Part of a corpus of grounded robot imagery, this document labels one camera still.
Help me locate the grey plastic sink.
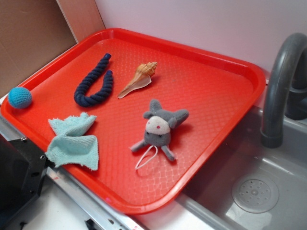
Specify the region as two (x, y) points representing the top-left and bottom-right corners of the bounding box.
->
(176, 105), (307, 230)

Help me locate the navy blue twisted rope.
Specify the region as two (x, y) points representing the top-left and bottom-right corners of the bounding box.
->
(73, 53), (114, 107)

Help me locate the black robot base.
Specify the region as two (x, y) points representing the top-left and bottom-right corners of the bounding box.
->
(0, 136), (47, 230)

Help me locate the red plastic tray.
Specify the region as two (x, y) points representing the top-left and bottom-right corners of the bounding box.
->
(0, 29), (265, 214)

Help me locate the grey plastic faucet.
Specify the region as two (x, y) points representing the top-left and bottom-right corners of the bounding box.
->
(260, 33), (307, 148)

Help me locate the tan spiral seashell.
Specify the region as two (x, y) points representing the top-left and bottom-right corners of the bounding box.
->
(118, 62), (158, 99)

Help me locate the grey plush mouse toy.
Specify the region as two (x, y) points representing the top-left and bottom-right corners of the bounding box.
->
(130, 99), (189, 170)

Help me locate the light blue cloth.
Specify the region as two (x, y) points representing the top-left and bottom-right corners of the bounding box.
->
(46, 112), (99, 171)

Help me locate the brown cardboard panel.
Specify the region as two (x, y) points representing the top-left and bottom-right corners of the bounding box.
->
(0, 0), (105, 96)

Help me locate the blue crocheted ball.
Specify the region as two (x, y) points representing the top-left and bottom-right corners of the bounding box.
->
(8, 87), (32, 109)

